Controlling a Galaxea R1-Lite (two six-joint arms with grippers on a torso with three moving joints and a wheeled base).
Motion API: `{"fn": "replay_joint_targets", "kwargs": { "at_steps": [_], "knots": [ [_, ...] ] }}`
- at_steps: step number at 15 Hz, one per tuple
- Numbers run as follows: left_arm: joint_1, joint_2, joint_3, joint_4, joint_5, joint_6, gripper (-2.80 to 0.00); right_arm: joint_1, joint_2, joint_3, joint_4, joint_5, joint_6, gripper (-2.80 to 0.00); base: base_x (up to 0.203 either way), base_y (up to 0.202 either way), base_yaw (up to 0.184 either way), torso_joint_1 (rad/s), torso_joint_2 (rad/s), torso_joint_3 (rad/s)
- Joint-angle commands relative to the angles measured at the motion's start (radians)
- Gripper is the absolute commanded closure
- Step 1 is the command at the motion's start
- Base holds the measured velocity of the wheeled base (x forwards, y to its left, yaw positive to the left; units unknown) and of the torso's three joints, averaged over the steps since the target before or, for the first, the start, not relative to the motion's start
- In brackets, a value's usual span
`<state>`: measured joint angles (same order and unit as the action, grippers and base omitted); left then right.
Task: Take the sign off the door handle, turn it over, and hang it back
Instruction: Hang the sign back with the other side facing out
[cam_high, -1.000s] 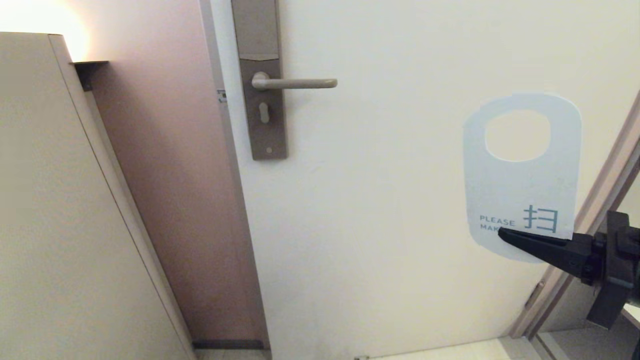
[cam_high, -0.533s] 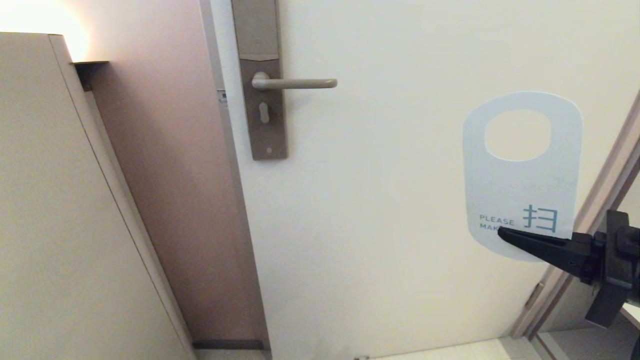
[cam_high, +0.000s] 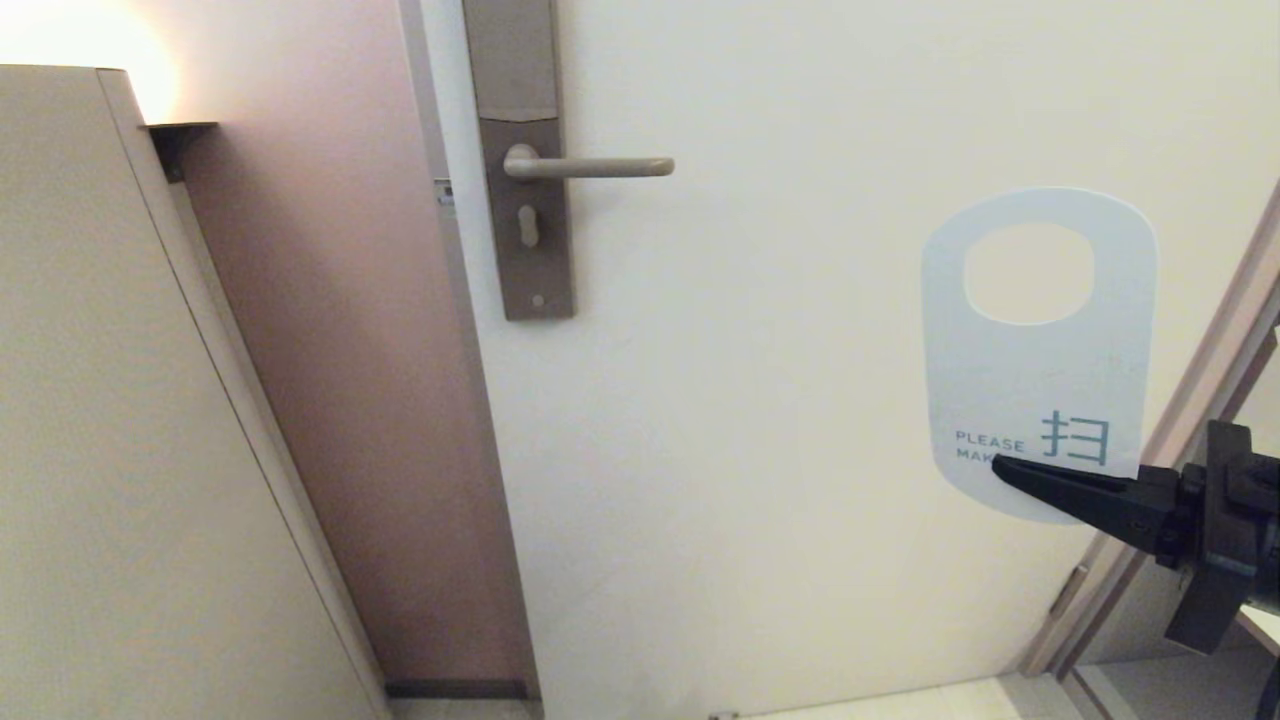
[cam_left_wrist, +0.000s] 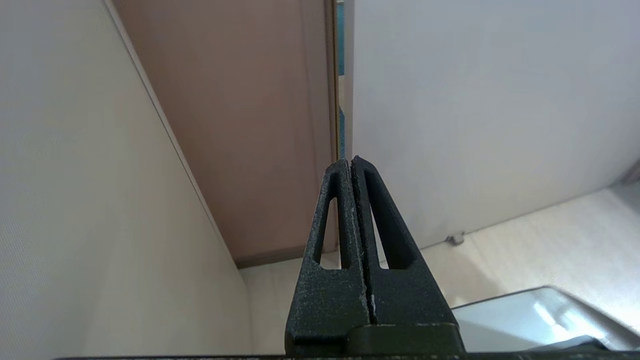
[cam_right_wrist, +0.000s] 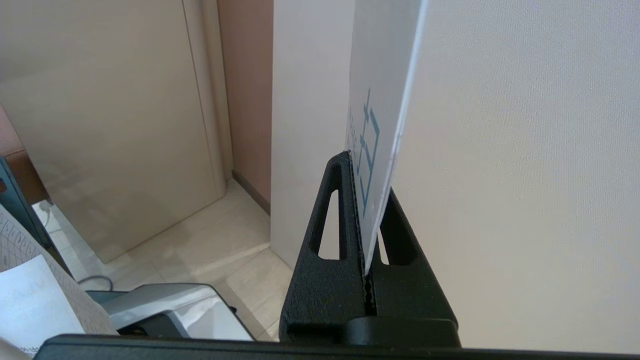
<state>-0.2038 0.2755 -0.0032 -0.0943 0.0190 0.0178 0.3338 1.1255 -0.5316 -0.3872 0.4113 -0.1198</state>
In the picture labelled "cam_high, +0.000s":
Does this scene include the white room door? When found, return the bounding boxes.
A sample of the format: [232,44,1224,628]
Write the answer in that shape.
[398,0,1280,720]

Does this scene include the metal door handle lever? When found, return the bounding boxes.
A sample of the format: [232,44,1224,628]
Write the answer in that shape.
[503,144,676,182]

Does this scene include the white and blue door hanger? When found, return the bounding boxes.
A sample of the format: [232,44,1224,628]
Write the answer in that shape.
[920,187,1161,526]

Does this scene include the white closet shelf board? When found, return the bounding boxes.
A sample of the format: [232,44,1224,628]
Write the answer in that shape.
[1238,600,1280,656]

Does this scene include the brown metal lock plate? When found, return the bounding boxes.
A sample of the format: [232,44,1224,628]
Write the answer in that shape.
[462,0,578,322]

